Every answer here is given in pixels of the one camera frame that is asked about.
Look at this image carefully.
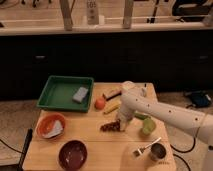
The black cable right floor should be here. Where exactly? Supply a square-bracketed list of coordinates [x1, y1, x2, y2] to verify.
[170, 136, 198, 171]

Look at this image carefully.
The green plastic tray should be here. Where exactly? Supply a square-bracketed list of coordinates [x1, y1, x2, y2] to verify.
[37, 75, 94, 112]

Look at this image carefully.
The small metal cup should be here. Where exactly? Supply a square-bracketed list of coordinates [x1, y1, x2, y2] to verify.
[150, 143, 167, 161]

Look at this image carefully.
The white remote on shelf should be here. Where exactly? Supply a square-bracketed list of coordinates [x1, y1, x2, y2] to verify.
[86, 0, 99, 25]

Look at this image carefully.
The dark blue object on floor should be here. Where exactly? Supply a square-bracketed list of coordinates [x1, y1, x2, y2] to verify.
[184, 91, 212, 108]

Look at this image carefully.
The dark maroon bowl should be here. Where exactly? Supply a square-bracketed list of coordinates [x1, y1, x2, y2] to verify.
[58, 140, 87, 171]

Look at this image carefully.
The green chili pepper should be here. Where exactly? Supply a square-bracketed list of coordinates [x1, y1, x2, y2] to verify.
[134, 113, 150, 120]

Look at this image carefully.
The grey sponge block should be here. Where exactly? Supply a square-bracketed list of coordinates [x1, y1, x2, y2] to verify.
[72, 87, 88, 103]

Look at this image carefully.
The black bar at table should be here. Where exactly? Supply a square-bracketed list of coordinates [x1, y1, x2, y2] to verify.
[17, 129, 33, 171]

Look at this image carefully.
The light green pear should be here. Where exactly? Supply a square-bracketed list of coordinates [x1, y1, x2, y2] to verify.
[142, 118, 156, 135]

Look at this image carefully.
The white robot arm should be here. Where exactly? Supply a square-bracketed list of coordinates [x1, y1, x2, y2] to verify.
[117, 87, 213, 171]

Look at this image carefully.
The white cloth in bowl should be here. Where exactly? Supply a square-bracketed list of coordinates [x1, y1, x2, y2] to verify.
[43, 120, 63, 138]

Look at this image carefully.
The black cable floor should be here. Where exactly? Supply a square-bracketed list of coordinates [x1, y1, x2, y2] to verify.
[170, 136, 198, 171]
[0, 138, 24, 155]

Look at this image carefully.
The black cable left floor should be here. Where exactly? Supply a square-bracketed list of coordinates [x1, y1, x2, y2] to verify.
[0, 138, 24, 155]

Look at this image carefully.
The dark red grape bunch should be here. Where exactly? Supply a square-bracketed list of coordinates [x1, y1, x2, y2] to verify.
[100, 120, 120, 132]

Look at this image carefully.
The orange tomato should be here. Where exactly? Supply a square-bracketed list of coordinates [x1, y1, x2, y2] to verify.
[94, 97, 106, 110]

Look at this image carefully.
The orange bowl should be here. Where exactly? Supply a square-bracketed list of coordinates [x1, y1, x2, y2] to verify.
[36, 113, 66, 139]

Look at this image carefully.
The white cup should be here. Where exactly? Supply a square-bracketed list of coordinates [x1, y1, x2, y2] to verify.
[121, 81, 135, 92]

